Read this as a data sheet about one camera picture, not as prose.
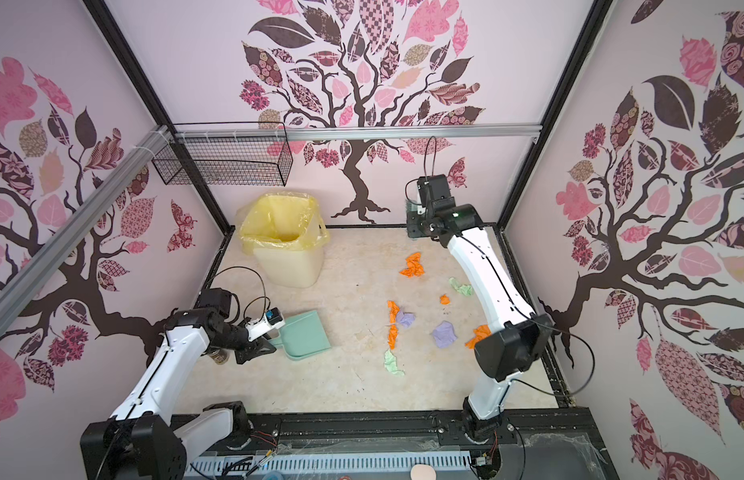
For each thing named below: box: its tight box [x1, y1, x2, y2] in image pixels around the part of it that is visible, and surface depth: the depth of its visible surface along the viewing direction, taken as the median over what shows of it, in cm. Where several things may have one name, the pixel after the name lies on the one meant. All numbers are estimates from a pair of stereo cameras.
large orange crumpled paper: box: [399, 252, 425, 278], surface depth 108 cm
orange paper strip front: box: [388, 300, 400, 350], surface depth 94 cm
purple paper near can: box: [396, 311, 416, 328], surface depth 94 cm
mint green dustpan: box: [268, 310, 331, 360], surface depth 86 cm
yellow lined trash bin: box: [237, 191, 330, 289], surface depth 96 cm
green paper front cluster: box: [384, 349, 406, 377], surface depth 87 cm
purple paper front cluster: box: [433, 320, 458, 348], surface depth 92 cm
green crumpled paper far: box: [449, 277, 473, 296], surface depth 102 cm
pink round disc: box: [410, 464, 437, 480], surface depth 68 cm
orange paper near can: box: [464, 324, 492, 349], surface depth 92 cm
